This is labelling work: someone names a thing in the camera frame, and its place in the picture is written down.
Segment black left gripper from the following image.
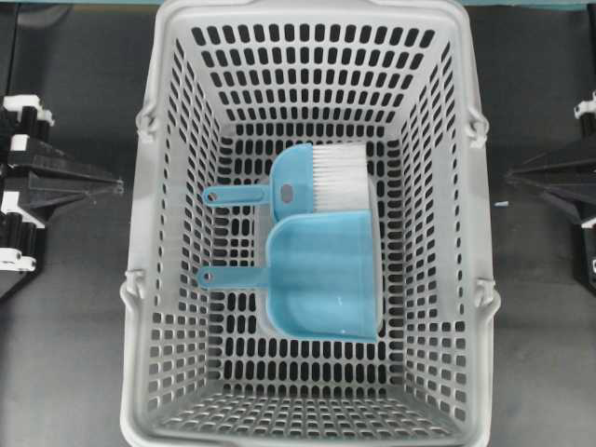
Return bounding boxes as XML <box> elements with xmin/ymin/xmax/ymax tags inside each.
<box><xmin>1</xmin><ymin>94</ymin><xmax>122</xmax><ymax>298</ymax></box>

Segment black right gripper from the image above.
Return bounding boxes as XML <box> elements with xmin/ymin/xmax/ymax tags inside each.
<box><xmin>506</xmin><ymin>92</ymin><xmax>595</xmax><ymax>292</ymax></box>

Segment grey plastic shopping basket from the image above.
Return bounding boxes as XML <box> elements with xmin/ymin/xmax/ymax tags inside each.
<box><xmin>120</xmin><ymin>1</ymin><xmax>500</xmax><ymax>446</ymax></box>

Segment blue plastic dustpan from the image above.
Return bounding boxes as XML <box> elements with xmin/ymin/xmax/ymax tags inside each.
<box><xmin>196</xmin><ymin>210</ymin><xmax>383</xmax><ymax>343</ymax></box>

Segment blue hand brush white bristles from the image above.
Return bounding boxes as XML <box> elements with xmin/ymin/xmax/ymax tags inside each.
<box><xmin>203</xmin><ymin>143</ymin><xmax>373</xmax><ymax>223</ymax></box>

